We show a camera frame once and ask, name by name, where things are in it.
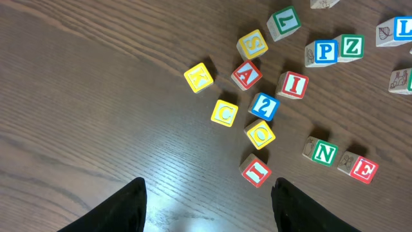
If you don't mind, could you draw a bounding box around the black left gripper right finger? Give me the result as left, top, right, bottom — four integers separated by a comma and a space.
271, 177, 359, 232

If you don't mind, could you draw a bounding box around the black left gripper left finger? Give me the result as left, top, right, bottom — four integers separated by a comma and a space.
59, 177, 147, 232

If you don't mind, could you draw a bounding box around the green N block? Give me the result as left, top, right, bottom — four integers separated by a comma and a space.
302, 136, 339, 167

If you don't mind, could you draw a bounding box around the red E block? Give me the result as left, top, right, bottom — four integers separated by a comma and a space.
337, 151, 379, 184

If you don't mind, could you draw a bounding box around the red I block lower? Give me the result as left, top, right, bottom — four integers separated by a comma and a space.
239, 153, 272, 188

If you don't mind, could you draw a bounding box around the red i block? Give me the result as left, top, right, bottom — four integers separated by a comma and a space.
239, 153, 272, 188
276, 71, 309, 99

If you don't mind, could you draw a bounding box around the yellow O block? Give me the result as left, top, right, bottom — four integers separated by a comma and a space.
244, 119, 276, 150

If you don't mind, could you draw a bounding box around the blue 2 block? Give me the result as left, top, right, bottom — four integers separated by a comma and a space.
248, 92, 280, 121

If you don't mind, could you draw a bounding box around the yellow C block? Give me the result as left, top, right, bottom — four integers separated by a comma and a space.
211, 99, 238, 127

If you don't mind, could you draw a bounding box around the red I block upper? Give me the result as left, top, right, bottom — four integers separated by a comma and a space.
276, 71, 309, 99

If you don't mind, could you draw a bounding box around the red A block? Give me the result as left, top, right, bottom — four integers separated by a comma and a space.
231, 60, 263, 91

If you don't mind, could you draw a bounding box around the yellow K block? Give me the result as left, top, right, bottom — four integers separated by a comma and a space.
183, 63, 214, 93

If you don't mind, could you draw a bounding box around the blue P block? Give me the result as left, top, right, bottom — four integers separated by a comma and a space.
304, 39, 339, 68

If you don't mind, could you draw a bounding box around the green B block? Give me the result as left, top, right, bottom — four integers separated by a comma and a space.
388, 68, 411, 95

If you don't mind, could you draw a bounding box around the yellow S block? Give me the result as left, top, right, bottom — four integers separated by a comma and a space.
236, 29, 268, 61

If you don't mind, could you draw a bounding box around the green Z block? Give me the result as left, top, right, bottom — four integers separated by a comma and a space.
335, 34, 365, 63

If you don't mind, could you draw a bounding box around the green 7 block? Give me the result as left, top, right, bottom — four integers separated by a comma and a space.
267, 6, 301, 42

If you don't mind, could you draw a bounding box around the blue L block left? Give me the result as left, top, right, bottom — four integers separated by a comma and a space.
375, 16, 412, 47

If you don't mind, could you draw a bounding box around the yellow block top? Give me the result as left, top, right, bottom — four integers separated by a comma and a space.
310, 0, 340, 9

